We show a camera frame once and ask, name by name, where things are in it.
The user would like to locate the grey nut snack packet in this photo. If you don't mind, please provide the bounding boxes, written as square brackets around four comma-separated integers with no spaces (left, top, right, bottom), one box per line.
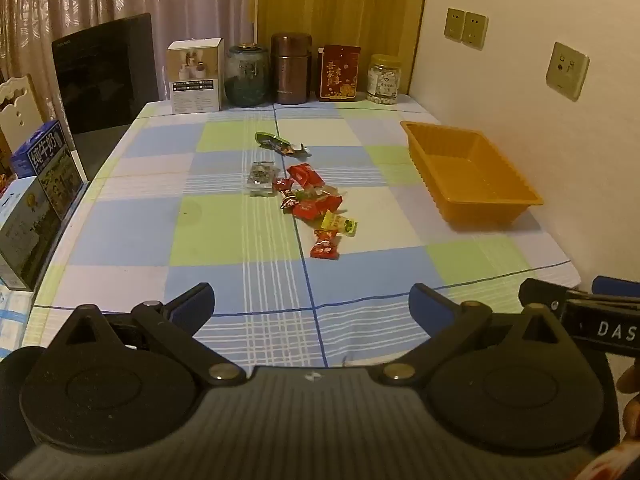
[244,161,279,197]

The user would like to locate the green glass jar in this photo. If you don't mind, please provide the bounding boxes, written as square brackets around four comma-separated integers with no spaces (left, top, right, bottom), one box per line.
[224,42,274,108]

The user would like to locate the checked tablecloth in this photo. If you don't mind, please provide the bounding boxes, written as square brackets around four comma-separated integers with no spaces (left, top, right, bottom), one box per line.
[20,100,583,376]

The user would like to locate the green clear candy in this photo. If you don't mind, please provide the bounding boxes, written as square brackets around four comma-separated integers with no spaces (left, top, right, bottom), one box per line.
[295,185,342,202]

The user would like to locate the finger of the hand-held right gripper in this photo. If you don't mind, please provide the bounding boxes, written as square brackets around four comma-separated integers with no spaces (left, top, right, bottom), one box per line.
[591,275,640,297]
[519,278,591,309]

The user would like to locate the red gold box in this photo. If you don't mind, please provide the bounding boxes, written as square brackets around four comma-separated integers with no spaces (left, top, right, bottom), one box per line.
[318,44,362,103]

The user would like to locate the red white patterned cloth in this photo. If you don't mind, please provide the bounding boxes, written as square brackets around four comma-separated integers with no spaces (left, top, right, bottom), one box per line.
[575,439,640,480]

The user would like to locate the large red snack packet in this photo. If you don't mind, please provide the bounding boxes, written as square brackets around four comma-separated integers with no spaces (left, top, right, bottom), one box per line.
[286,163,324,189]

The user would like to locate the yellow candy packet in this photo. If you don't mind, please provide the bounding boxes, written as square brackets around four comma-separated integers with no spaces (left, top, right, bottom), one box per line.
[320,211,359,237]

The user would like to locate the orange plastic tray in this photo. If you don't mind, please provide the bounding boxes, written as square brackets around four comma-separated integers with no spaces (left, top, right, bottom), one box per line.
[400,121,545,231]

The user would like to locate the blue milk carton box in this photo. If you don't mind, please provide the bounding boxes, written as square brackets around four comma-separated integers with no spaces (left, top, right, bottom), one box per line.
[10,120,85,221]

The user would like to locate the plastic jar yellow lid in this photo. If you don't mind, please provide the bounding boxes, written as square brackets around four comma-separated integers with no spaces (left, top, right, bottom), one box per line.
[366,54,404,105]

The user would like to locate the wall socket plate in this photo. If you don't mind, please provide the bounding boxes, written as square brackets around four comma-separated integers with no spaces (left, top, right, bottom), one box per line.
[545,41,591,101]

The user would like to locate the yellow curtain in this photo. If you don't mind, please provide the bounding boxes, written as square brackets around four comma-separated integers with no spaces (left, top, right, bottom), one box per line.
[256,0,431,97]

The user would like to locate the brown metal canister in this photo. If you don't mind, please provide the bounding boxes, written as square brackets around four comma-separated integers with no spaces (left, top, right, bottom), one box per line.
[270,33,314,106]

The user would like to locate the white product box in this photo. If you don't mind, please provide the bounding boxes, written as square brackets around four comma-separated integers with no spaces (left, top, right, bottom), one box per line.
[167,38,224,115]

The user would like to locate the white chair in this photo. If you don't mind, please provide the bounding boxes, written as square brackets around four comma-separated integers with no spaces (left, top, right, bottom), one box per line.
[0,75,45,161]

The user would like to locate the person's right hand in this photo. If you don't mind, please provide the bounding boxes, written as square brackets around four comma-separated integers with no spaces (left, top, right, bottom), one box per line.
[616,365,640,442]

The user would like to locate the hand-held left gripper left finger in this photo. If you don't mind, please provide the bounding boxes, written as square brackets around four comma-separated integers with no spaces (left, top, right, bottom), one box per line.
[46,282,249,388]

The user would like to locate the white blue carton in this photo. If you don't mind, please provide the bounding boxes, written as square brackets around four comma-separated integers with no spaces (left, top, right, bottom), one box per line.
[0,286,37,358]

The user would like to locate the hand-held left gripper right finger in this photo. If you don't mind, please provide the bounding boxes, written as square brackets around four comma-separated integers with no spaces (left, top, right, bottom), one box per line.
[379,283,576,388]

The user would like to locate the green white snack packet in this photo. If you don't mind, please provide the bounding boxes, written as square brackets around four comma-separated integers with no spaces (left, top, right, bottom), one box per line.
[254,132,312,156]

